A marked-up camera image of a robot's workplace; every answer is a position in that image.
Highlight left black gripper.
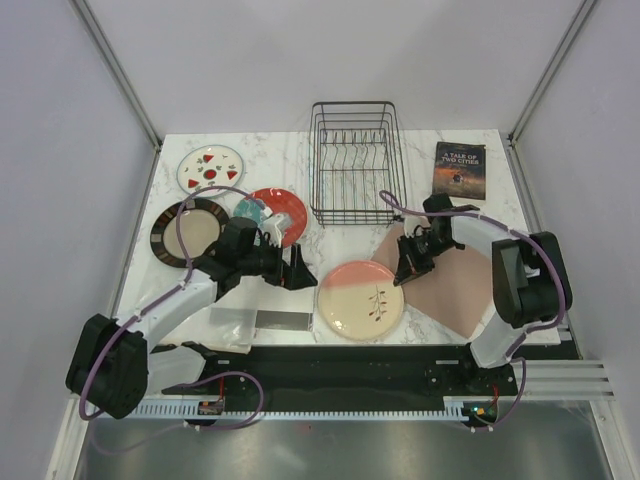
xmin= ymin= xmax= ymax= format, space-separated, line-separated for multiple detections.
xmin=238 ymin=235 xmax=316 ymax=290

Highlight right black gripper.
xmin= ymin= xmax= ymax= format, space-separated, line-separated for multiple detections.
xmin=395 ymin=230 xmax=458 ymax=286

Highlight pink cream leaf plate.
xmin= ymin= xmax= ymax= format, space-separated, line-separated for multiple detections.
xmin=316 ymin=260 xmax=405 ymax=342

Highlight red blue flower plate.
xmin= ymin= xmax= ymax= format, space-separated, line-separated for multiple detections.
xmin=233 ymin=188 xmax=308 ymax=248

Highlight black wire dish rack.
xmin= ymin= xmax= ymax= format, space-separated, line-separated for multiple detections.
xmin=309 ymin=101 xmax=407 ymax=227

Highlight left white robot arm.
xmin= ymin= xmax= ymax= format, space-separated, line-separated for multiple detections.
xmin=65 ymin=213 xmax=318 ymax=420

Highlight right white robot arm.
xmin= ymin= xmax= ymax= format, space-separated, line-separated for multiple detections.
xmin=379 ymin=190 xmax=572 ymax=394

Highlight pink placemat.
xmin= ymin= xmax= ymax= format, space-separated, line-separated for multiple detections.
xmin=402 ymin=247 xmax=493 ymax=338

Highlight brown rimmed beige plate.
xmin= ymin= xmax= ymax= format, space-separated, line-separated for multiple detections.
xmin=150 ymin=198 xmax=229 ymax=268

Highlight clear plastic bag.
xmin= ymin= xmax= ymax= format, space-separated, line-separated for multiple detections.
xmin=167 ymin=289 xmax=316 ymax=356

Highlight white watermelon pattern plate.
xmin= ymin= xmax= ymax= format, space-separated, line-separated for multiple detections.
xmin=176 ymin=145 xmax=245 ymax=194

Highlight tale of two cities book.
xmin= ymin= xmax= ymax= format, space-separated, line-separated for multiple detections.
xmin=432 ymin=142 xmax=486 ymax=201

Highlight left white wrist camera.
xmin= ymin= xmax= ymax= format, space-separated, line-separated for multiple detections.
xmin=260 ymin=206 xmax=293 ymax=247

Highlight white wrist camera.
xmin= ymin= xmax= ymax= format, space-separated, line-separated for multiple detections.
xmin=403 ymin=214 xmax=425 ymax=238
xmin=260 ymin=206 xmax=293 ymax=247

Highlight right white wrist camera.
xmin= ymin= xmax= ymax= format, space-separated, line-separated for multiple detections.
xmin=403 ymin=214 xmax=425 ymax=238

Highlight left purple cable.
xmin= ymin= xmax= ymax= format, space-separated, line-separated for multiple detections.
xmin=79 ymin=186 xmax=269 ymax=456

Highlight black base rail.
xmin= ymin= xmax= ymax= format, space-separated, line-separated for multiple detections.
xmin=167 ymin=345 xmax=518 ymax=413

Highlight white cable duct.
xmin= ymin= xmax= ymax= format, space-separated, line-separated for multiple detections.
xmin=128 ymin=395 xmax=494 ymax=422

